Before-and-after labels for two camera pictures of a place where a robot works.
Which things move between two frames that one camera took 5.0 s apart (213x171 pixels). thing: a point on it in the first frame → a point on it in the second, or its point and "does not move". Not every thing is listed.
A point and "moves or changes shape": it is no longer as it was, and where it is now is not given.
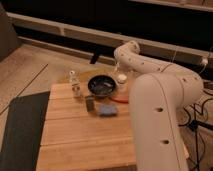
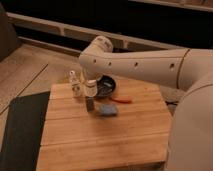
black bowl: [101, 85] does not move
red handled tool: [121, 99] does not move
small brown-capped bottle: [122, 78] moves or changes shape
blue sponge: [108, 109] does not move
